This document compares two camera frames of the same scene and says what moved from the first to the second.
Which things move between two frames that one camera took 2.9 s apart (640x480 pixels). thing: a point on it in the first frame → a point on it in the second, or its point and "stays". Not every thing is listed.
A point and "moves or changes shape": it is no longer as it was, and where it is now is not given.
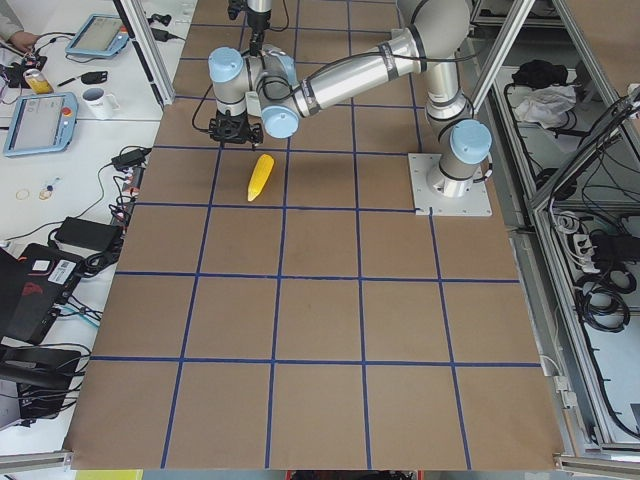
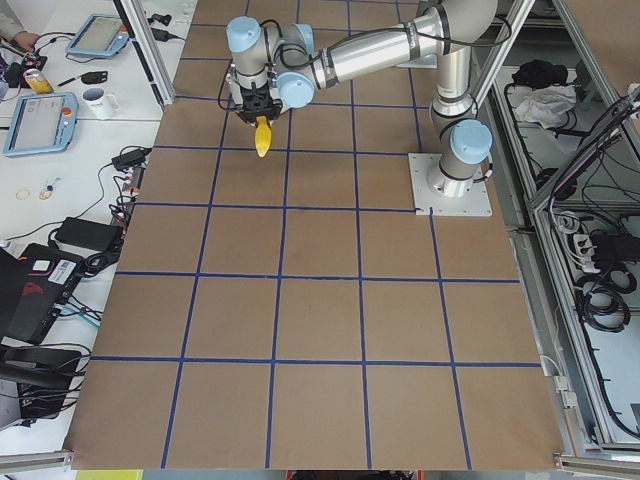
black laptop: [32, 287] stays
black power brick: [95, 235] stays
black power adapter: [130, 159] stays
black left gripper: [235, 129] → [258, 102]
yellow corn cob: [260, 176] moves or changes shape
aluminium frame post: [139, 27] stays
